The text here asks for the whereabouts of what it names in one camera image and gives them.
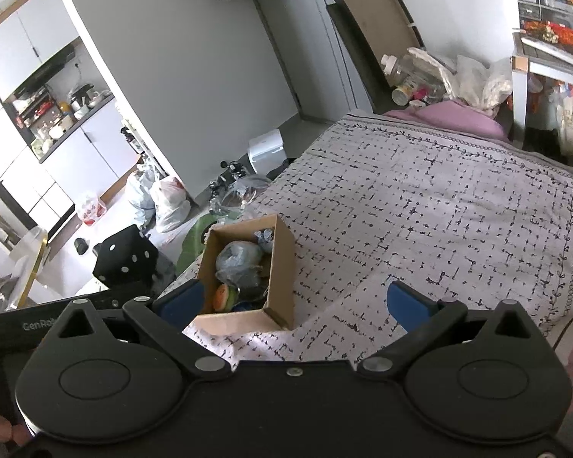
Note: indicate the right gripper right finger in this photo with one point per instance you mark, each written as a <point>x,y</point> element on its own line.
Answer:
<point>426,323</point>

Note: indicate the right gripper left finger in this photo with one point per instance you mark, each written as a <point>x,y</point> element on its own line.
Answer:
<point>161,322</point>

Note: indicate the blue denim fabric piece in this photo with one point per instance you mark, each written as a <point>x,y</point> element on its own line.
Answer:
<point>265,239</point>

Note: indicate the person's hand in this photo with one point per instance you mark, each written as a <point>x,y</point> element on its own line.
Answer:
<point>13,433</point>

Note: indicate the orange green plush fruit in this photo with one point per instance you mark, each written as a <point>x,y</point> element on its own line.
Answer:
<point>225,298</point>

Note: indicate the grey bundle in plastic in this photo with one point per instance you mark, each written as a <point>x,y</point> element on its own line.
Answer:
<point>239,264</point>

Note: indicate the grid pattern bed blanket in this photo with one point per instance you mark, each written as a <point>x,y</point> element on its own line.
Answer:
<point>377,199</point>

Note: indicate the brown cardboard box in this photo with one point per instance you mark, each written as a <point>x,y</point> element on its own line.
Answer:
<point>265,308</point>

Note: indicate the white plastic bags pile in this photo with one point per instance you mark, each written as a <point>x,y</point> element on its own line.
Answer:
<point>156,202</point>

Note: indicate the red item bag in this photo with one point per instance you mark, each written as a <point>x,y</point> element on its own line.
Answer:
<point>91,211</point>

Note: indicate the clear plastic bag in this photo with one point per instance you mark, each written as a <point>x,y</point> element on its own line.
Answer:
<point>251,187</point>

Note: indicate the black tripod on floor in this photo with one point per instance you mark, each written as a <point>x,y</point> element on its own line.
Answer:
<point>227,181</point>

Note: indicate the white small appliance box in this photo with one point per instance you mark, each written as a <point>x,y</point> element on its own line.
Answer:
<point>267,152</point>

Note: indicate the pink pillow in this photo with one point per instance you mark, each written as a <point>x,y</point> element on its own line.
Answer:
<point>455,116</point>

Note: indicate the paper cup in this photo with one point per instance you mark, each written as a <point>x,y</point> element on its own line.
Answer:
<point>404,93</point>

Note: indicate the clear plastic jar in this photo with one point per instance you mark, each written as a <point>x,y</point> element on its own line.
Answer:
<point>397,69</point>

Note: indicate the white crumpled bags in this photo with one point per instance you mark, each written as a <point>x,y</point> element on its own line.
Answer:
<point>483,88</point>

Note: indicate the kitchen shelf with items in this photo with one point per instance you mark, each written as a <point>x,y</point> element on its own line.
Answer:
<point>54,99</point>

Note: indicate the white side desk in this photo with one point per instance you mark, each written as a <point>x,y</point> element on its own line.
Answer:
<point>526,60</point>

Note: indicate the brown wooden board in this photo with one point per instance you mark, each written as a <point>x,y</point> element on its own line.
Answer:
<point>371,29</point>

